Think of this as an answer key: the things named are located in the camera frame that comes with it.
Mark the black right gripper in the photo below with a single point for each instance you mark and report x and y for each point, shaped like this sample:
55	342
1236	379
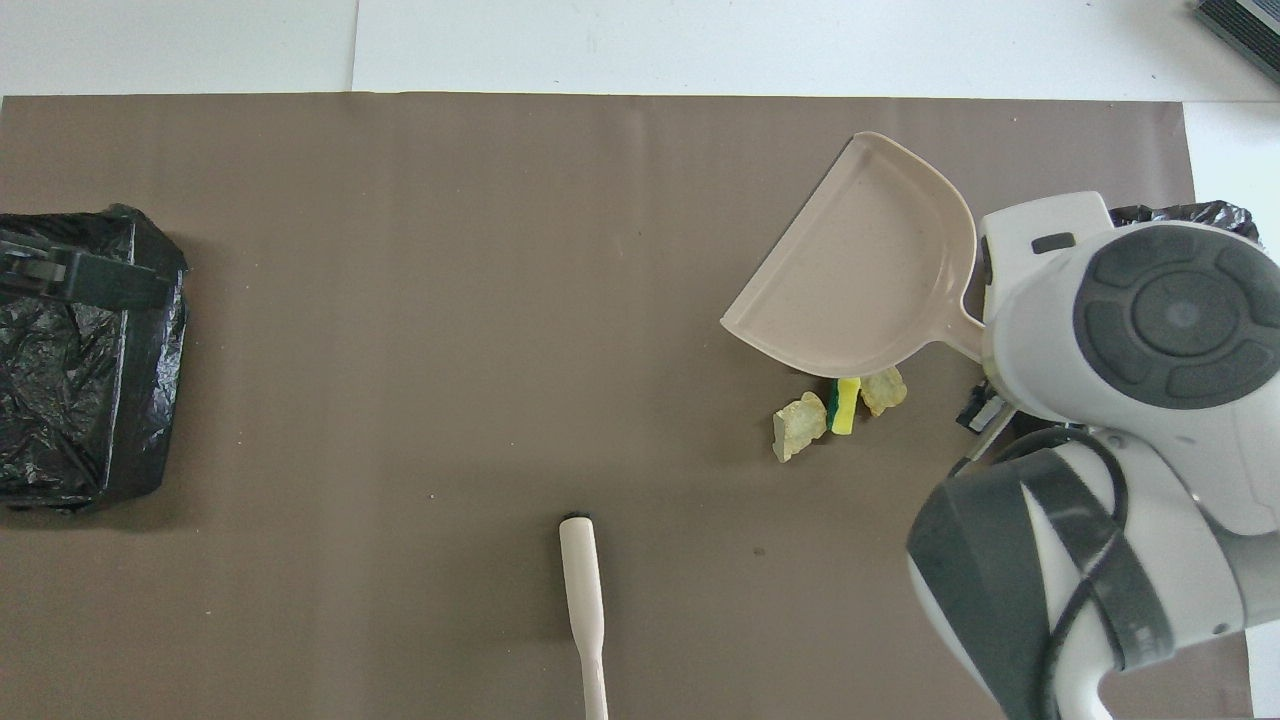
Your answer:
982	410

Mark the beige sponge chunk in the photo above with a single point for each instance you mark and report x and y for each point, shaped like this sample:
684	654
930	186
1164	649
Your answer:
798	428
883	392

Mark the small yellow green sponge strip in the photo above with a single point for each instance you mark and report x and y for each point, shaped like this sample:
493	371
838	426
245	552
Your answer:
846	410

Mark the beige plastic dustpan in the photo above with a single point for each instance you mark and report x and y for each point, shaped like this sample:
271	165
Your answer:
860	270

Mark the beige hand brush black bristles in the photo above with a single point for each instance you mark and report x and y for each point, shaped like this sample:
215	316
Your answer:
583	580

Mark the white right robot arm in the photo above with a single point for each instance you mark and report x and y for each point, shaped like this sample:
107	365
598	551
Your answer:
1150	320

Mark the black bag-lined trash bin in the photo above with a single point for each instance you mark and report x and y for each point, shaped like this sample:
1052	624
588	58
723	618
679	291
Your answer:
1200	213
90	400

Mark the dark ridged device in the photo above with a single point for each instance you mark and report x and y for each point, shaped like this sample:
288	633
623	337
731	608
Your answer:
1245	20

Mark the brown paper table mat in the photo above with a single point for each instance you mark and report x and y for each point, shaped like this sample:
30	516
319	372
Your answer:
400	250

